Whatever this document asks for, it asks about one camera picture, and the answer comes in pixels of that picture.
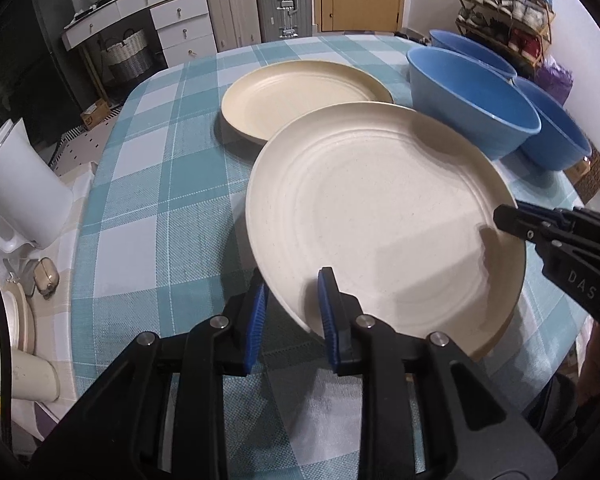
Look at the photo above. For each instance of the wooden shoe rack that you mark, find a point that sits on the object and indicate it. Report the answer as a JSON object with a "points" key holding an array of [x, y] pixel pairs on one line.
{"points": [[542, 35]]}

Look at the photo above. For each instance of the dotted floor rug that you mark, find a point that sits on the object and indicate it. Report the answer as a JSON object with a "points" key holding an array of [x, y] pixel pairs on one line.
{"points": [[80, 145]]}

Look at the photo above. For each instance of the white drawer dresser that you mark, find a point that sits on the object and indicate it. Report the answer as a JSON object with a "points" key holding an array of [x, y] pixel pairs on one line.
{"points": [[180, 20]]}

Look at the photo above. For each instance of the white electric kettle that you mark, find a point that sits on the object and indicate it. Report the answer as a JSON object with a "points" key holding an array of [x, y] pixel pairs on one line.
{"points": [[25, 185]]}

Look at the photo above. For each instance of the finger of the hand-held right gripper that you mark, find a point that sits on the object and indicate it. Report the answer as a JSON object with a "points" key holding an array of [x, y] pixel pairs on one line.
{"points": [[560, 216], [520, 222]]}

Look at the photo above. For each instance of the small tan case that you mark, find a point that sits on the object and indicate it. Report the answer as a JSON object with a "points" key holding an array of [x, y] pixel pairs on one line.
{"points": [[46, 276]]}

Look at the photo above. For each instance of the dark grey refrigerator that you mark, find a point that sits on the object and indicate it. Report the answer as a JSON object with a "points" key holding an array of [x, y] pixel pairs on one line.
{"points": [[40, 70]]}

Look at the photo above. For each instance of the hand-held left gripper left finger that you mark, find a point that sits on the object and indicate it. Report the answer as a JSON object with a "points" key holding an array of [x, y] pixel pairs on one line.
{"points": [[257, 330]]}

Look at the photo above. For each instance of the teal checked tablecloth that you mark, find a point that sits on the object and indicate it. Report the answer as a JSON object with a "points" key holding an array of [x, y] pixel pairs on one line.
{"points": [[170, 200]]}

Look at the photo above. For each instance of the cream mug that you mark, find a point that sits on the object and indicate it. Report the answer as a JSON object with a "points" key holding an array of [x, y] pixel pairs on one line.
{"points": [[35, 375]]}

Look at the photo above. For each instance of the blue bowl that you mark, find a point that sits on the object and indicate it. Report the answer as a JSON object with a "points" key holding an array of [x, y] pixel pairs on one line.
{"points": [[555, 135], [470, 105], [472, 50]]}

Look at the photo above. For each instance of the purple plastic bag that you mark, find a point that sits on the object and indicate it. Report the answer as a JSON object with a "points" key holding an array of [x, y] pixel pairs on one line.
{"points": [[555, 82]]}

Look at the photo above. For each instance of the small cardboard box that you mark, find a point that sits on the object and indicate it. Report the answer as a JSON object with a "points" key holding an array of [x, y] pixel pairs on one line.
{"points": [[96, 112]]}

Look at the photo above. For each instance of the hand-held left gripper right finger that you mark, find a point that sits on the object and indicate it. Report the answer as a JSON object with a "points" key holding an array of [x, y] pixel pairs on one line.
{"points": [[327, 320]]}

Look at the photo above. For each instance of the grey white woven basket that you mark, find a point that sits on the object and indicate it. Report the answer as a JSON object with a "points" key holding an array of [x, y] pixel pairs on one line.
{"points": [[127, 55]]}

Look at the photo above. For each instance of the silver suitcase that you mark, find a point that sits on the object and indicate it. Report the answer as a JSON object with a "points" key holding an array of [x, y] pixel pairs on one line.
{"points": [[280, 0]]}

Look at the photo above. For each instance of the beige suitcase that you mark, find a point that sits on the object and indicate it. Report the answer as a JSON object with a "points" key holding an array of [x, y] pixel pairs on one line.
{"points": [[230, 5]]}

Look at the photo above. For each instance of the brown woven box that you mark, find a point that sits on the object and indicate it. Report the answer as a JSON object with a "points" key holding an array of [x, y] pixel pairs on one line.
{"points": [[595, 175]]}

